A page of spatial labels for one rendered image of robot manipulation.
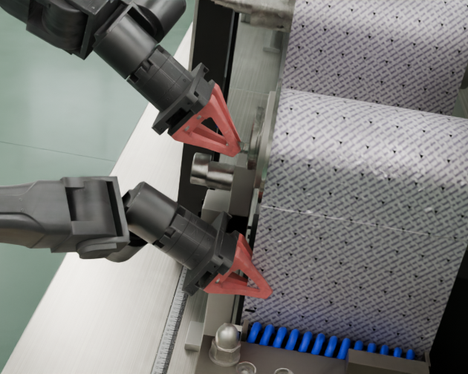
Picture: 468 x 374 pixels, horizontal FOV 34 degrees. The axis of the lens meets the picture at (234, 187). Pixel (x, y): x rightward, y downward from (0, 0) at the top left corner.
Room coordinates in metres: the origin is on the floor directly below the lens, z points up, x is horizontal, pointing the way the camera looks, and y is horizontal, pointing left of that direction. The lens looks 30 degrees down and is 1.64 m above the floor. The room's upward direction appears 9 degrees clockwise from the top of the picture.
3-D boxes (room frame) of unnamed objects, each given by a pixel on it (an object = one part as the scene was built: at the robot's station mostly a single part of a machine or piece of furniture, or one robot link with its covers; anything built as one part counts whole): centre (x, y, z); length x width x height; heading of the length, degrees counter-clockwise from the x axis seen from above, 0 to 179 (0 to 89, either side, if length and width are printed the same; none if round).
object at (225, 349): (0.67, -0.02, 1.05); 0.04 x 0.04 x 0.04
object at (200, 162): (0.84, 0.04, 1.18); 0.04 x 0.02 x 0.04; 178
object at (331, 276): (0.74, -0.15, 1.11); 0.23 x 0.01 x 0.18; 88
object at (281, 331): (0.72, -0.15, 1.03); 0.21 x 0.04 x 0.03; 88
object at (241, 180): (0.84, 0.01, 1.05); 0.06 x 0.05 x 0.31; 88
